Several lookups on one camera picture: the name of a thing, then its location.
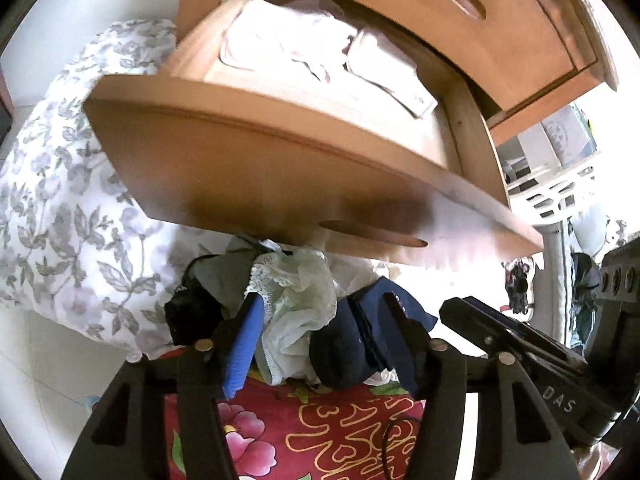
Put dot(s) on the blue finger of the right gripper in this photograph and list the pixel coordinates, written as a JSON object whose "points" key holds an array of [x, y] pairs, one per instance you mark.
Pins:
{"points": [[487, 328], [545, 347]]}

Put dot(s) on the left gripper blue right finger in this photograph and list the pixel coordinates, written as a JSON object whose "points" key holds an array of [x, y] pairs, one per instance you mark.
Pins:
{"points": [[405, 331]]}

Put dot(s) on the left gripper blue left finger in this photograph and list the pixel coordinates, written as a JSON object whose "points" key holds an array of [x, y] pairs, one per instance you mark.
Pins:
{"points": [[245, 330]]}

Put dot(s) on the cream mesh cloth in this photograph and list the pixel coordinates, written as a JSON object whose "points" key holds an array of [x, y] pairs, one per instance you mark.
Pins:
{"points": [[337, 268]]}

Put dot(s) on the grey sock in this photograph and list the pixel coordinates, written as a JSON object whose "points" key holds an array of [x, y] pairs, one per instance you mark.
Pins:
{"points": [[226, 276]]}

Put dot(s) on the wooden drawer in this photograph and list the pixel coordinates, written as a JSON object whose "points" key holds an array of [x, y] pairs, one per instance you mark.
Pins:
{"points": [[345, 172], [512, 49]]}

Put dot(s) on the pink cloth garment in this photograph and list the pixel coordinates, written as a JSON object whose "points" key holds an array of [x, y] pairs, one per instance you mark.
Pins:
{"points": [[309, 34]]}

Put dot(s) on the red floral blanket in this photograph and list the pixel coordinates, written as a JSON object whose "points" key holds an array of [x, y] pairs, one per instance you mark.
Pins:
{"points": [[294, 431]]}

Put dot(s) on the pale green lace garment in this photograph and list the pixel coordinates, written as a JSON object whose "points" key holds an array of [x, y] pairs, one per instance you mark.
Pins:
{"points": [[299, 298]]}

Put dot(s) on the white cutout storage rack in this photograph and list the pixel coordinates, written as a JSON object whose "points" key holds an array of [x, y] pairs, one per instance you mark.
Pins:
{"points": [[550, 167]]}

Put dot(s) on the grey floral bedding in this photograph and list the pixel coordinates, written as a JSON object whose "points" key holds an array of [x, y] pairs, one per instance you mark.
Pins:
{"points": [[76, 248]]}

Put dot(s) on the wooden nightstand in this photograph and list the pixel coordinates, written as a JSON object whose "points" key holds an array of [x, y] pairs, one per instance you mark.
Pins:
{"points": [[503, 125]]}

